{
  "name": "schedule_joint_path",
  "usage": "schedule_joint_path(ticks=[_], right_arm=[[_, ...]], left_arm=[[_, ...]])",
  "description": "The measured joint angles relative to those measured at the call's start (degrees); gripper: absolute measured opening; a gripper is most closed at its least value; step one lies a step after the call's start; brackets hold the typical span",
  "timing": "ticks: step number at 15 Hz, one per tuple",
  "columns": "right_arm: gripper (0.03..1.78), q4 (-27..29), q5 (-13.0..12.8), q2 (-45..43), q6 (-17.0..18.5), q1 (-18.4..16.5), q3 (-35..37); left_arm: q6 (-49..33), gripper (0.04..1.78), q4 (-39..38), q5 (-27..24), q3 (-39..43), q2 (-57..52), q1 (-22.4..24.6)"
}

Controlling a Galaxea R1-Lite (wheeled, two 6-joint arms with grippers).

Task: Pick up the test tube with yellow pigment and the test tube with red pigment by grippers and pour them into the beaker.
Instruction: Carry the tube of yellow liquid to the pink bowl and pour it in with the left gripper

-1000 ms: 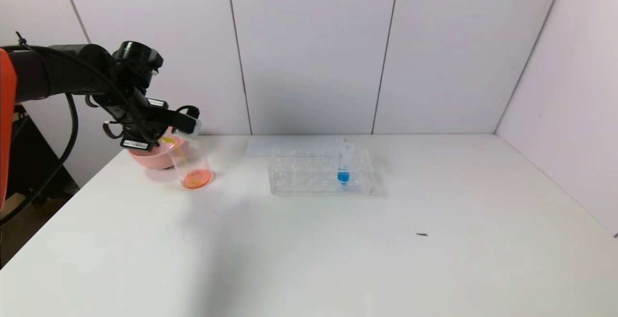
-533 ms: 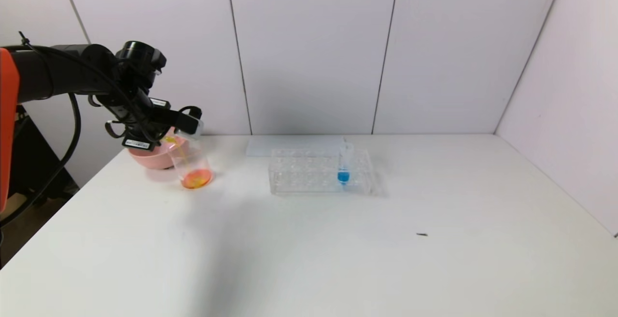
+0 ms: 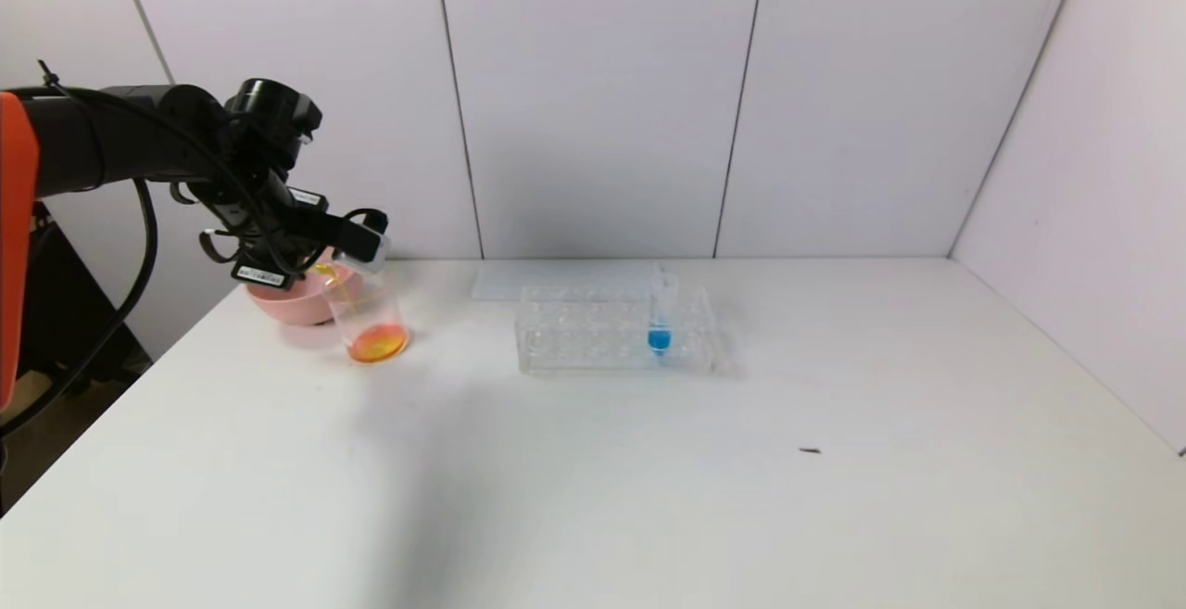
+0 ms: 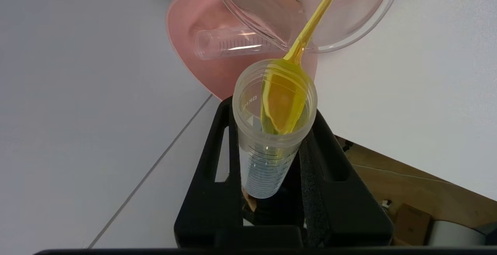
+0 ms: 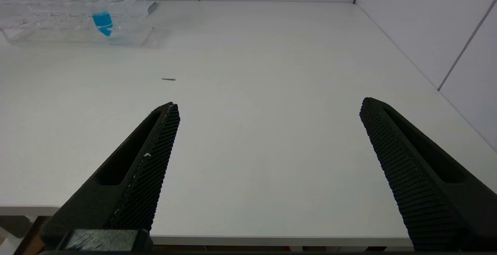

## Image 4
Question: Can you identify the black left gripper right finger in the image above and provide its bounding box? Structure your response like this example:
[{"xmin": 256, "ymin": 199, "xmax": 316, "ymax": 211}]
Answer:
[{"xmin": 298, "ymin": 109, "xmax": 394, "ymax": 248}]

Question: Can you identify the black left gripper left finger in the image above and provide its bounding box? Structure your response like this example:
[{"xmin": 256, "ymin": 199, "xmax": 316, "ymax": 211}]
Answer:
[{"xmin": 174, "ymin": 96, "xmax": 245, "ymax": 248}]

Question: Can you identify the test tube with yellow pigment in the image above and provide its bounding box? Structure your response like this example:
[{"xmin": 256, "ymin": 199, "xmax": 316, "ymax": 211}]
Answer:
[{"xmin": 232, "ymin": 58, "xmax": 318, "ymax": 199}]

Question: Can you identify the test tube with red pigment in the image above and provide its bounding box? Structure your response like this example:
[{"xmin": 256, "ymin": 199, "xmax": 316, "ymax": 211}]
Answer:
[{"xmin": 194, "ymin": 28, "xmax": 288, "ymax": 61}]

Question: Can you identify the clear glass beaker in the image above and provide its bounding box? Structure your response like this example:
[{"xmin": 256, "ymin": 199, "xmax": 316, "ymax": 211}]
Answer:
[{"xmin": 210, "ymin": 0, "xmax": 403, "ymax": 53}]

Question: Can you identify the brown cardboard box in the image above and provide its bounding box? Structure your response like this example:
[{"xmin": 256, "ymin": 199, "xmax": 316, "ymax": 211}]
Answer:
[{"xmin": 394, "ymin": 203, "xmax": 432, "ymax": 246}]

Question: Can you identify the white grey floor device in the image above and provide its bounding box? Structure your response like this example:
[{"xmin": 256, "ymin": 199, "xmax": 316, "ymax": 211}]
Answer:
[{"xmin": 426, "ymin": 219, "xmax": 488, "ymax": 246}]

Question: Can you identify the pink bowl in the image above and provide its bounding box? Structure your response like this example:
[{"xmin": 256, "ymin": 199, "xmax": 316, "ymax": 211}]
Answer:
[{"xmin": 166, "ymin": 0, "xmax": 319, "ymax": 101}]

